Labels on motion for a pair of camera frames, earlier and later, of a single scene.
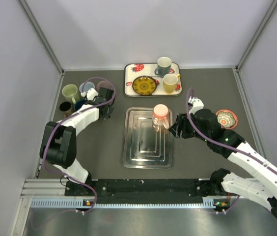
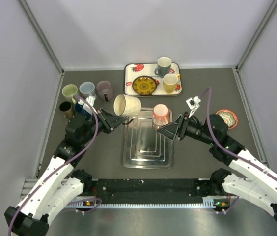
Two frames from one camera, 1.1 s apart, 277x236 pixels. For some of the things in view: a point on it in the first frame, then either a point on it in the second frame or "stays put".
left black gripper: (110, 111) → (109, 121)
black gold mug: (66, 107) stays put
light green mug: (70, 93) stays put
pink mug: (160, 114) stays put
